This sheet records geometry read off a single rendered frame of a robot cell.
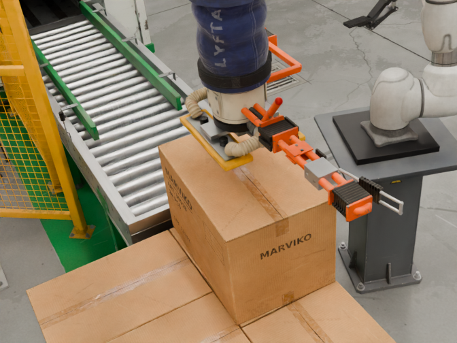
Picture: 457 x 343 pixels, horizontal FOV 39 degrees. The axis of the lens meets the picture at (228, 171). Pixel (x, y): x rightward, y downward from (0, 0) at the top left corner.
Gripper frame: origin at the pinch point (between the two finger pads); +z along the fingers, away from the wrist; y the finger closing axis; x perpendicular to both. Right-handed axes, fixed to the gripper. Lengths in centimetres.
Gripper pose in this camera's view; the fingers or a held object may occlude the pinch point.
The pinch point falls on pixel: (350, 0)
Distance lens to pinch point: 176.8
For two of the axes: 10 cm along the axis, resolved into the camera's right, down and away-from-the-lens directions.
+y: 0.9, 7.9, 6.1
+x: -4.7, -5.0, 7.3
